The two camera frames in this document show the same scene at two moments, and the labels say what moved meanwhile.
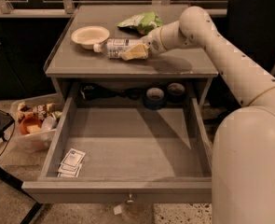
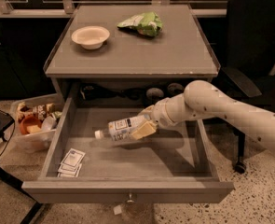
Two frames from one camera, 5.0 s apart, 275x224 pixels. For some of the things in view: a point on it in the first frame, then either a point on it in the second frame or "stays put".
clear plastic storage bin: [34, 122] stays put
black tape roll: [176, 92] stays put
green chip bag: [141, 22] stays put
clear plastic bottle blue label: [115, 48] to [121, 130]
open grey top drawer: [125, 156] stays put
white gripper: [153, 41] to [160, 114]
